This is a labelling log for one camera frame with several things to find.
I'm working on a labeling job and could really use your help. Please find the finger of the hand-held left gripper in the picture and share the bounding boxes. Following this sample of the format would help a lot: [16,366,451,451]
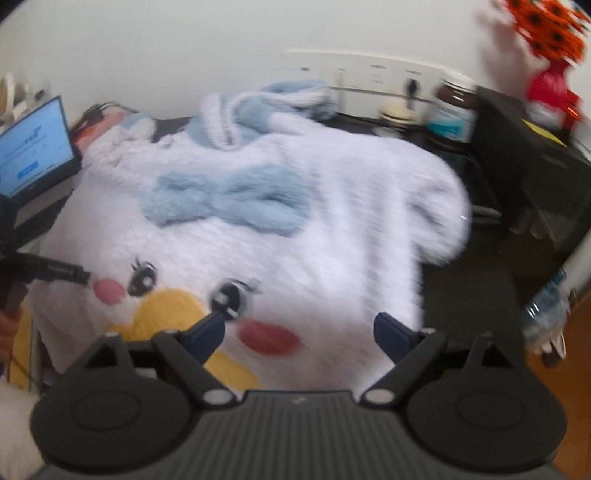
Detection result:
[30,255,92,284]

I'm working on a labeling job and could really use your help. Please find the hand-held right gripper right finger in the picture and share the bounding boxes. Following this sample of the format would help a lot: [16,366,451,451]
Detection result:
[360,313,520,407]

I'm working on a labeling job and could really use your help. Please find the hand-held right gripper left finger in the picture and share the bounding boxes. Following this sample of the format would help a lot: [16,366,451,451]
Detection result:
[81,311,234,407]

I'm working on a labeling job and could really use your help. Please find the white fluffy hooded pajama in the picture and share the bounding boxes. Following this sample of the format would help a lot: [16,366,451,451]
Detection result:
[30,80,472,393]

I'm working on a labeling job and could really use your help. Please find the person's left hand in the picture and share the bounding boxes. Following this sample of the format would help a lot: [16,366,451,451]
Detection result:
[0,307,24,370]

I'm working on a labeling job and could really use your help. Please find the black laptop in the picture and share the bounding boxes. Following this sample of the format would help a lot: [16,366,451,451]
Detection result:
[0,95,83,210]

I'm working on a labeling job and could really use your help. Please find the pink power strip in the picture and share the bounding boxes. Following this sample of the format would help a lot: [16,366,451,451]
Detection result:
[69,108,139,146]

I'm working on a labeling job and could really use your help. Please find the clear plastic water bottle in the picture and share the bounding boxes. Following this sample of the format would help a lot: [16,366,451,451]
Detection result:
[521,267,573,357]

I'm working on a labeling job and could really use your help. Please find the black box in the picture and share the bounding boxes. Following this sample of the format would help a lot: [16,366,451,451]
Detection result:
[475,85,591,241]

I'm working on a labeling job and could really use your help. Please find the brown supplement bottle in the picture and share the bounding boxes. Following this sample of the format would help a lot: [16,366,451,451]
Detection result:
[426,78,479,145]

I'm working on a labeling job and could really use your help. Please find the red orange decoration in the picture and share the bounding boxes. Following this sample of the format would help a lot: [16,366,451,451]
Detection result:
[480,0,591,132]

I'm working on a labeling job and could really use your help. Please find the white wall power socket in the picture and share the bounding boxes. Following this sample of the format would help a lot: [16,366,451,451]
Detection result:
[360,55,399,104]
[397,60,441,109]

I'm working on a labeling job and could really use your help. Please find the white wall data port plate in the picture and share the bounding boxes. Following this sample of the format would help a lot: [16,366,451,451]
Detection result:
[323,53,362,100]

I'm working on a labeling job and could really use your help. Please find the white wall plate round hole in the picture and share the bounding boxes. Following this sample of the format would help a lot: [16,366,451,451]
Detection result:
[286,52,325,93]

